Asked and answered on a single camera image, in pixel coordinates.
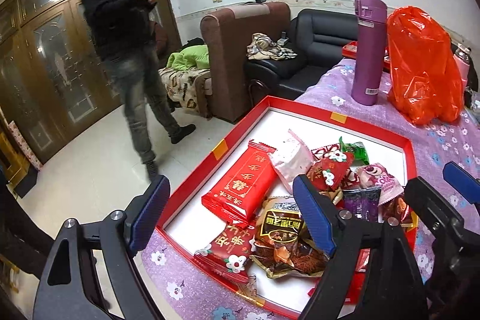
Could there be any brown foil snack packet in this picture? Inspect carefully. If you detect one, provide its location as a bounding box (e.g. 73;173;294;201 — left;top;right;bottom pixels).
249;241;329;280

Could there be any patterned blanket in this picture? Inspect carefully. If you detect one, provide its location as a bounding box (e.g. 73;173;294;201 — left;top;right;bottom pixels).
159;67;212;118

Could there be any purple snack packet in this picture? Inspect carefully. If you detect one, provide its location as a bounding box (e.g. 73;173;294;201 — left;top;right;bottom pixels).
343;186;381;223

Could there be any small red flower snack packet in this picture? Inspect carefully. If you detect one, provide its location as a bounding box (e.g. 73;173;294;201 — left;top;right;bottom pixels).
307;144;354;192

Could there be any wooden glass double door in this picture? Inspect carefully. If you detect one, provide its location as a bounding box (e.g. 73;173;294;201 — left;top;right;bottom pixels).
0;0;183;165

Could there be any orange plastic bag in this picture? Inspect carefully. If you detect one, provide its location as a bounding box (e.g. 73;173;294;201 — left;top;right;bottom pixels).
387;6;464;126

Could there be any black yellow snack packet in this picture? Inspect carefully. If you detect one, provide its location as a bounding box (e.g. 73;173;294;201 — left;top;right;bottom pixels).
256;196;304;246

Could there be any green jacket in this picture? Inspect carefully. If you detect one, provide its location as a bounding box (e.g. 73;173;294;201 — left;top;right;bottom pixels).
167;45;210;71

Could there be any long red snack packet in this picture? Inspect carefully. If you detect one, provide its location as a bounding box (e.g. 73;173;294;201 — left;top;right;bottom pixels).
201;140;277;228

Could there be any brown armchair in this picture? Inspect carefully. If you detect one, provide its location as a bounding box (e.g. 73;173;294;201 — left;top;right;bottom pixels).
200;1;290;124

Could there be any pink bear snack packet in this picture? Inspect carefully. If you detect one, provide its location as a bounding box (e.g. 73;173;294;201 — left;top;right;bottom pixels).
355;163;404;205

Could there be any black leather sofa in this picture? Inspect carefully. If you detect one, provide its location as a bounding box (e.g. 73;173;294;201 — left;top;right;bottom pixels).
244;9;358;104

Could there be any pink white snack packet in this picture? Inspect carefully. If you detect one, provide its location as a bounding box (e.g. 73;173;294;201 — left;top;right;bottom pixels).
268;129;314;194

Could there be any man in dark jacket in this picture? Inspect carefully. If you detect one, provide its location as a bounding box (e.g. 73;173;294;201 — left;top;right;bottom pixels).
81;0;196;180

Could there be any striped cloth on sofa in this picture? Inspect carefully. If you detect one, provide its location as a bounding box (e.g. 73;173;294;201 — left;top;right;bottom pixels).
247;32;297;61

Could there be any pink thermos bottle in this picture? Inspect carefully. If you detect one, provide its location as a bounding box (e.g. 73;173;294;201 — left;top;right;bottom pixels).
453;43;471;89

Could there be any green snack packet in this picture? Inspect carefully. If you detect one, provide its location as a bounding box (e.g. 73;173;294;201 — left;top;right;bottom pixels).
338;137;370;166

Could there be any red tray white inside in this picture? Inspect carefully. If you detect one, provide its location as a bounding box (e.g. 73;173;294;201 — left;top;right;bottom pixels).
156;97;416;319

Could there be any red flower bag snack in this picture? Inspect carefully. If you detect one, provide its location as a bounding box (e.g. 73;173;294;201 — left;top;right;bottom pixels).
193;225;255;284

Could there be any purple thermos bottle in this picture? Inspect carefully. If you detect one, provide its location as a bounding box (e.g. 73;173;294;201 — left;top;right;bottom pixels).
351;0;387;106

